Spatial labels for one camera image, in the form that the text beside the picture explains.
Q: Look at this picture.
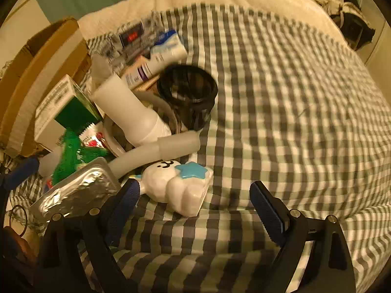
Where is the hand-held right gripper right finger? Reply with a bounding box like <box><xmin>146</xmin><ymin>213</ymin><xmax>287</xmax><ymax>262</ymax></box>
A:
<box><xmin>249</xmin><ymin>181</ymin><xmax>358</xmax><ymax>293</ymax></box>

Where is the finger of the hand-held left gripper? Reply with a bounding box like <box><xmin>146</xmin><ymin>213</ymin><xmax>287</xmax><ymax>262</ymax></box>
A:
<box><xmin>0</xmin><ymin>171</ymin><xmax>22</xmax><ymax>191</ymax></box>
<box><xmin>12</xmin><ymin>156</ymin><xmax>41</xmax><ymax>181</ymax></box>

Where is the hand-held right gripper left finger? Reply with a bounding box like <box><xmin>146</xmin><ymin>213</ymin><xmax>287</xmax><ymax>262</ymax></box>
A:
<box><xmin>37</xmin><ymin>178</ymin><xmax>141</xmax><ymax>293</ymax></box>

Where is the green and white medicine box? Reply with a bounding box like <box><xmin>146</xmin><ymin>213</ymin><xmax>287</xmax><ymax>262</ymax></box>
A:
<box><xmin>33</xmin><ymin>75</ymin><xmax>103</xmax><ymax>153</ymax></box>

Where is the brown cardboard box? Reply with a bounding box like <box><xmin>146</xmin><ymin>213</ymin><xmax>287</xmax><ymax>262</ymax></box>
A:
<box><xmin>0</xmin><ymin>17</ymin><xmax>92</xmax><ymax>156</ymax></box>

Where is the white cream tube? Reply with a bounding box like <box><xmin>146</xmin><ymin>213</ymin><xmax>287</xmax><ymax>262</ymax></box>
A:
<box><xmin>122</xmin><ymin>57</ymin><xmax>163</xmax><ymax>90</ymax></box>

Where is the green packet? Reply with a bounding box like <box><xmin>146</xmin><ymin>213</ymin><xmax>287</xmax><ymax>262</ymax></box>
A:
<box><xmin>50</xmin><ymin>128</ymin><xmax>110</xmax><ymax>187</ymax></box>

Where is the silver foil blister pack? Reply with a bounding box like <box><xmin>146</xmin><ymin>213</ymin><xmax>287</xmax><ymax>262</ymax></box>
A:
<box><xmin>29</xmin><ymin>157</ymin><xmax>123</xmax><ymax>223</ymax></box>

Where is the white tooth-shaped toy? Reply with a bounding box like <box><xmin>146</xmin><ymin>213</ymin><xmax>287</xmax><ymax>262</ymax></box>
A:
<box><xmin>134</xmin><ymin>159</ymin><xmax>214</xmax><ymax>217</ymax></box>

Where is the white bowl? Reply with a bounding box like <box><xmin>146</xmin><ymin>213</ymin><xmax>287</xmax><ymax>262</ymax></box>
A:
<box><xmin>102</xmin><ymin>96</ymin><xmax>182</xmax><ymax>159</ymax></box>

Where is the red and white sachet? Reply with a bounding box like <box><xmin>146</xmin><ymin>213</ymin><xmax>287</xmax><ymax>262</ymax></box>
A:
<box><xmin>79</xmin><ymin>122</ymin><xmax>107</xmax><ymax>148</ymax></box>

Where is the translucent white tube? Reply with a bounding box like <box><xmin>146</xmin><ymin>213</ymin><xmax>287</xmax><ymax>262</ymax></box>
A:
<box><xmin>107</xmin><ymin>130</ymin><xmax>200</xmax><ymax>178</ymax></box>

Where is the large white plastic bottle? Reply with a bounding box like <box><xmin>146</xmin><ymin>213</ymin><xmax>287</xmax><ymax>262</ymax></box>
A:
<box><xmin>91</xmin><ymin>74</ymin><xmax>172</xmax><ymax>147</ymax></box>

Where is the checked blanket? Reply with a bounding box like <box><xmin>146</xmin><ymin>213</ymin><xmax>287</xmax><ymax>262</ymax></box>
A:
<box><xmin>6</xmin><ymin>1</ymin><xmax>391</xmax><ymax>293</ymax></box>

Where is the wooden box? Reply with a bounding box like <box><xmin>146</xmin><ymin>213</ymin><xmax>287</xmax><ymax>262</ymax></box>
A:
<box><xmin>134</xmin><ymin>76</ymin><xmax>162</xmax><ymax>94</ymax></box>

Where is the black jar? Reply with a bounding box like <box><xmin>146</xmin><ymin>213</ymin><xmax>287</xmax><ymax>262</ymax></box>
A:
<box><xmin>157</xmin><ymin>65</ymin><xmax>219</xmax><ymax>132</ymax></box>

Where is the blue and white tissue pack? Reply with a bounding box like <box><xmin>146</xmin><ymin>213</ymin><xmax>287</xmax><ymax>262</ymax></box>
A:
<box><xmin>150</xmin><ymin>30</ymin><xmax>188</xmax><ymax>64</ymax></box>

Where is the floral tissue pack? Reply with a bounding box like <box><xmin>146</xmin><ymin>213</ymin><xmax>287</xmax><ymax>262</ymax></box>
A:
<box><xmin>104</xmin><ymin>12</ymin><xmax>167</xmax><ymax>68</ymax></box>

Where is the jacket on chair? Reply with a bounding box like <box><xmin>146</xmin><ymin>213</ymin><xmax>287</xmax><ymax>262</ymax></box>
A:
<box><xmin>338</xmin><ymin>0</ymin><xmax>375</xmax><ymax>51</ymax></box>

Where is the black cable loop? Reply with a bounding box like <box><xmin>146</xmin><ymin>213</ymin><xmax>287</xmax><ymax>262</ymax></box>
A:
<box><xmin>9</xmin><ymin>206</ymin><xmax>30</xmax><ymax>236</ymax></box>

